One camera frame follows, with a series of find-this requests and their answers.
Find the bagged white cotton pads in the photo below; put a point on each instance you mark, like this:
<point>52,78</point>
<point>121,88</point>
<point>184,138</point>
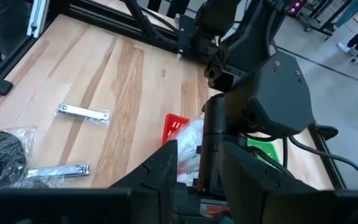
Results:
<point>191,137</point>
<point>188,174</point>

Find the red plastic basket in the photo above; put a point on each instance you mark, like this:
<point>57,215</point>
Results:
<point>174,124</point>

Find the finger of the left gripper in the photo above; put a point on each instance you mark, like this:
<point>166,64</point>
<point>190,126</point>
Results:
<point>221,77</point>
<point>326,132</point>

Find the silver aluminium post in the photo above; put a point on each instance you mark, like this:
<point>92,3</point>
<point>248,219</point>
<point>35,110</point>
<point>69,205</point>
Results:
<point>39,17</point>

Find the black aluminium table frame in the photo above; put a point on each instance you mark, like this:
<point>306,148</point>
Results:
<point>110,23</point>

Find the black round brush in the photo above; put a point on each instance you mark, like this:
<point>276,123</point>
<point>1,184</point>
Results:
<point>2,158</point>

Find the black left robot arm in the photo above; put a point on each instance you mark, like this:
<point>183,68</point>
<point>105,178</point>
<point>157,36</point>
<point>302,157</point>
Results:
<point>222,18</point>

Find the small white tube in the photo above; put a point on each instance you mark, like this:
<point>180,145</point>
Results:
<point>82,113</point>

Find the bagged silver nail clipper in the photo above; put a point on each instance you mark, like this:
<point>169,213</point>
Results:
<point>61,171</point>

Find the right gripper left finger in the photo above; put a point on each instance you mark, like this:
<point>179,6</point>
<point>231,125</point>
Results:
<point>104,208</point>

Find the green plastic basket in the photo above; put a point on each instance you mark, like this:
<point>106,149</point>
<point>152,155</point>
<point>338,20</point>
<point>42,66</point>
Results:
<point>266,151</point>

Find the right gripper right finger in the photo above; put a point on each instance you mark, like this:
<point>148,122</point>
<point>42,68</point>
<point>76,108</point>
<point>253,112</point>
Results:
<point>291,208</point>

